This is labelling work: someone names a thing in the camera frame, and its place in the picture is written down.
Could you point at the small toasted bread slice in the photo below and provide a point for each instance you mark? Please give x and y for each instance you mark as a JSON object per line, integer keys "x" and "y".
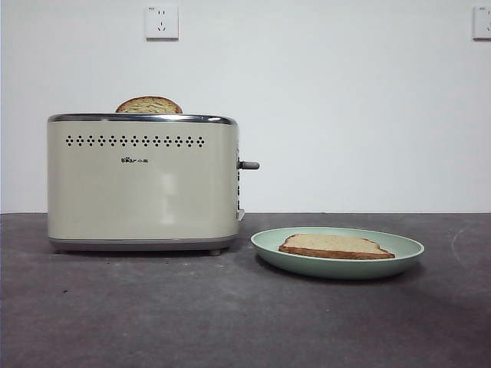
{"x": 149, "y": 105}

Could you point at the white wall socket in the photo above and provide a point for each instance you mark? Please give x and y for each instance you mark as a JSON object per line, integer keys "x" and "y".
{"x": 482, "y": 23}
{"x": 162, "y": 23}

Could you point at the pale green round plate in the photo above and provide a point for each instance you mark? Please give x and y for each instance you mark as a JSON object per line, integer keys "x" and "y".
{"x": 333, "y": 269}

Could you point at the large toasted bread slice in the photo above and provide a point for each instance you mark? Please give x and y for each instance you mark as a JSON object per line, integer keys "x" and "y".
{"x": 333, "y": 245}

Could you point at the grey toaster lever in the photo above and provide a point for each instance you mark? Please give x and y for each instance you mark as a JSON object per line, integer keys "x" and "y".
{"x": 250, "y": 165}

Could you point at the cream two-slot toaster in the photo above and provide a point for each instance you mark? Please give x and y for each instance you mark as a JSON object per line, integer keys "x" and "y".
{"x": 142, "y": 191}

